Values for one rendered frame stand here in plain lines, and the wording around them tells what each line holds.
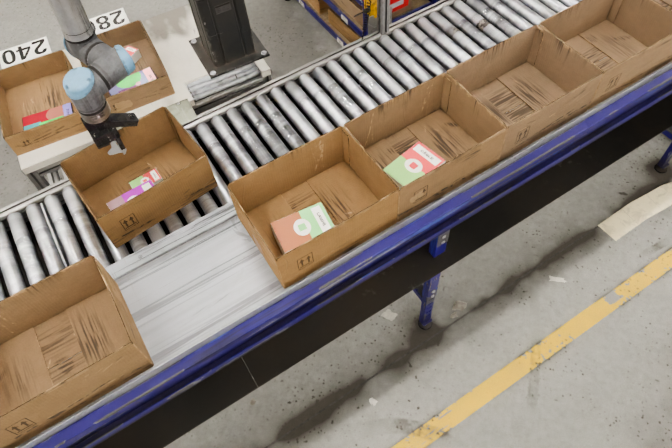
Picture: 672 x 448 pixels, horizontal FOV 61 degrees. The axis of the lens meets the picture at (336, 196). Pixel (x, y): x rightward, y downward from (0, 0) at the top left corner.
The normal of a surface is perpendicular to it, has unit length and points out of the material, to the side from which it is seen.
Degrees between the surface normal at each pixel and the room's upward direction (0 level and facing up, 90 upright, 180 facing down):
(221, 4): 90
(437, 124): 0
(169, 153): 2
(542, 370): 0
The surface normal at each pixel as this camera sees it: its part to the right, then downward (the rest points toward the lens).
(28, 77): 0.44, 0.71
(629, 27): -0.85, 0.45
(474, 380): -0.06, -0.57
